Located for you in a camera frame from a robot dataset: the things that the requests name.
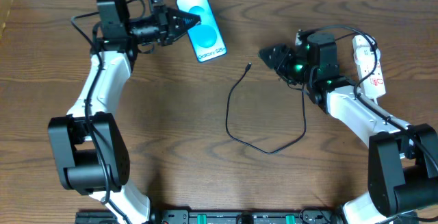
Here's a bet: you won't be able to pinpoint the black mounting rail base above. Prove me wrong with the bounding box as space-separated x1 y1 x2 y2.
74 208 346 224

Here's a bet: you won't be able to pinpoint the black charger plug adapter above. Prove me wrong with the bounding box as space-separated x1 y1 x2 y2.
370 41 378 51

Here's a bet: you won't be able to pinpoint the blue Galaxy smartphone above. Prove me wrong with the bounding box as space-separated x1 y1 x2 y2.
176 0 227 63

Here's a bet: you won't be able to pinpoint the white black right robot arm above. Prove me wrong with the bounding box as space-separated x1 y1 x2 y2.
258 32 437 223

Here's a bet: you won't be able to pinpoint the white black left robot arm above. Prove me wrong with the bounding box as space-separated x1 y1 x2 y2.
48 0 201 223

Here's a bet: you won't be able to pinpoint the black USB charging cable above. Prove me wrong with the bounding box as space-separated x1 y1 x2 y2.
224 31 377 155

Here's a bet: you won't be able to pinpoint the white power strip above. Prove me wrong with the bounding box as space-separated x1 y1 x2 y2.
352 35 386 103

